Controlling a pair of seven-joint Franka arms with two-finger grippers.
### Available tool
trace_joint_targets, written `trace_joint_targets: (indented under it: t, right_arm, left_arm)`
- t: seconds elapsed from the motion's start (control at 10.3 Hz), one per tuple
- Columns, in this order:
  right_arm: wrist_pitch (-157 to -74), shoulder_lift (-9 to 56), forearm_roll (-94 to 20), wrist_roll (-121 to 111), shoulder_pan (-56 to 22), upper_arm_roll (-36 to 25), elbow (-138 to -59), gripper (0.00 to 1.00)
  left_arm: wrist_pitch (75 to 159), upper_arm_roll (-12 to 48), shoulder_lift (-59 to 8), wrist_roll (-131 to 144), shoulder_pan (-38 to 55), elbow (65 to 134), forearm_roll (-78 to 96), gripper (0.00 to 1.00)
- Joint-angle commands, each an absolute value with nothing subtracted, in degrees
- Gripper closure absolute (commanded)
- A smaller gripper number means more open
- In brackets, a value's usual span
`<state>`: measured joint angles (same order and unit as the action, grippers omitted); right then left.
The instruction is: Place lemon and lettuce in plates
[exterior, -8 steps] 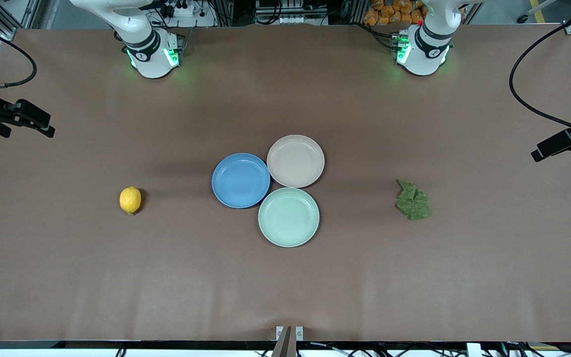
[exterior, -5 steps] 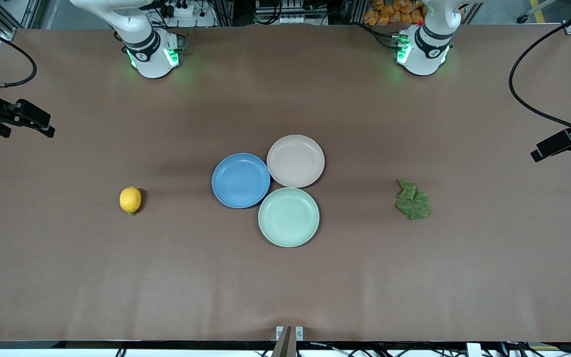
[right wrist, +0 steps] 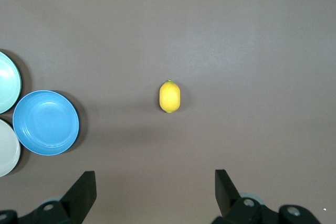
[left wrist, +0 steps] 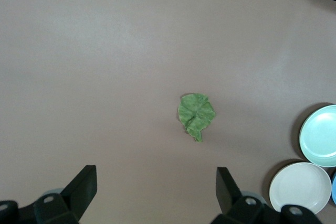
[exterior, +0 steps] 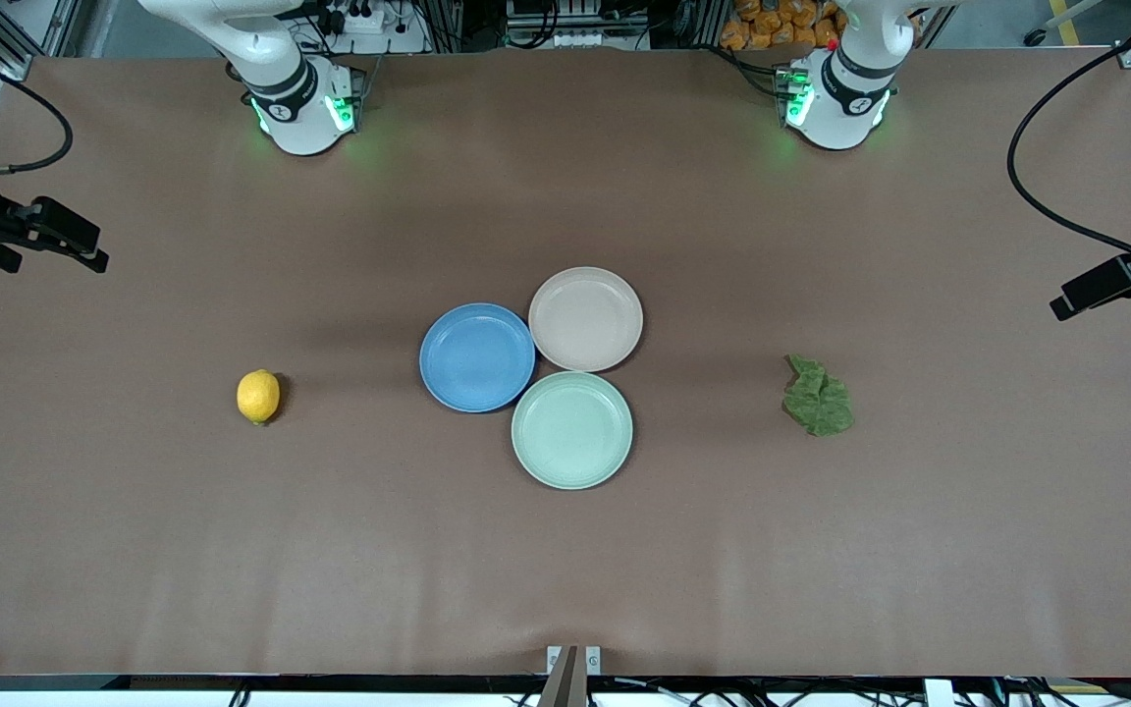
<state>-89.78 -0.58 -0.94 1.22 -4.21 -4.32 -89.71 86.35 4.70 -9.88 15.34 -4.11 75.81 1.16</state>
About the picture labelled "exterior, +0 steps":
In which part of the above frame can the yellow lemon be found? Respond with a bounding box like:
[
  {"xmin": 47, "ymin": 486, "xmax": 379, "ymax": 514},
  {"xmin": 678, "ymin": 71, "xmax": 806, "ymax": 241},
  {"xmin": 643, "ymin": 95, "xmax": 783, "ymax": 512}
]
[{"xmin": 237, "ymin": 369, "xmax": 282, "ymax": 426}]

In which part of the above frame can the green lettuce leaf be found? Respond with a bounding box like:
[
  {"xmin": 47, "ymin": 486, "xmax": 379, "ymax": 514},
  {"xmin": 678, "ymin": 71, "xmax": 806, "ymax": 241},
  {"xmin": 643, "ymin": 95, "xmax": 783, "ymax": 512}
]
[{"xmin": 782, "ymin": 353, "xmax": 856, "ymax": 438}]

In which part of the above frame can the white power strip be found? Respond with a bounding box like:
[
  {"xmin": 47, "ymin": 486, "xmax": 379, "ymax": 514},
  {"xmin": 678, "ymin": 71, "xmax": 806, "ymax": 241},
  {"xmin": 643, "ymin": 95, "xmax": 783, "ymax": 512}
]
[{"xmin": 315, "ymin": 0, "xmax": 429, "ymax": 55}]

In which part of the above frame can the orange items pile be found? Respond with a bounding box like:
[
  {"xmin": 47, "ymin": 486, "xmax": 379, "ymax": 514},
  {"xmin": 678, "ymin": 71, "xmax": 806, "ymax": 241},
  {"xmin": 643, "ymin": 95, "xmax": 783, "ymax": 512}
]
[{"xmin": 720, "ymin": 0, "xmax": 849, "ymax": 52}]

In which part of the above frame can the blue plate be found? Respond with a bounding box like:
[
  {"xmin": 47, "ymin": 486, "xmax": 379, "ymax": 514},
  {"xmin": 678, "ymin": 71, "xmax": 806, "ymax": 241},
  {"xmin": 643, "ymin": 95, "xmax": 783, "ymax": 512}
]
[{"xmin": 418, "ymin": 302, "xmax": 537, "ymax": 414}]

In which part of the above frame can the beige plate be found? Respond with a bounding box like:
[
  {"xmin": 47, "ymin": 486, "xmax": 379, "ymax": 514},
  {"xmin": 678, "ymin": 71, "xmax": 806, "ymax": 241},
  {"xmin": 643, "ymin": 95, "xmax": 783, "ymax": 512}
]
[{"xmin": 528, "ymin": 266, "xmax": 645, "ymax": 374}]

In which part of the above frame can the light green plate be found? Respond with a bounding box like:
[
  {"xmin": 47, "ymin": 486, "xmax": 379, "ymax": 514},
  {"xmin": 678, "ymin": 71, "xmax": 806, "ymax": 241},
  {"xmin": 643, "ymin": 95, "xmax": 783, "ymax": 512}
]
[{"xmin": 511, "ymin": 371, "xmax": 634, "ymax": 491}]

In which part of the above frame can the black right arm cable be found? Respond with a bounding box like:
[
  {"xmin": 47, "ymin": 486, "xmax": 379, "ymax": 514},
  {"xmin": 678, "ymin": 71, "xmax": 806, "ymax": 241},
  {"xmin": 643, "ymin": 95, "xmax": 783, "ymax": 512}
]
[{"xmin": 0, "ymin": 65, "xmax": 75, "ymax": 178}]

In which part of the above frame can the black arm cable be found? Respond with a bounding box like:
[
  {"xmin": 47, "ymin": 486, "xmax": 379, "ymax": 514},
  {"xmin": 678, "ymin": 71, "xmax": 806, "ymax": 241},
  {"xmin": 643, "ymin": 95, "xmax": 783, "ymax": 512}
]
[
  {"xmin": 0, "ymin": 65, "xmax": 75, "ymax": 178},
  {"xmin": 1006, "ymin": 27, "xmax": 1131, "ymax": 258}
]

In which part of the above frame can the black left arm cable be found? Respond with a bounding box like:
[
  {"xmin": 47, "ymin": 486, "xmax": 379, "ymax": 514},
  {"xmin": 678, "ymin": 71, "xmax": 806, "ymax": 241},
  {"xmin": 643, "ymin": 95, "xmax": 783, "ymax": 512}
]
[{"xmin": 1006, "ymin": 27, "xmax": 1131, "ymax": 258}]

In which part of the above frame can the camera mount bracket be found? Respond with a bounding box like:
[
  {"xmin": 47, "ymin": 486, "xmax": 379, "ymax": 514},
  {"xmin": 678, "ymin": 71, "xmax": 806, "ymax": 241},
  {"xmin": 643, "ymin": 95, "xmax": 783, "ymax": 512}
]
[{"xmin": 538, "ymin": 644, "xmax": 604, "ymax": 707}]

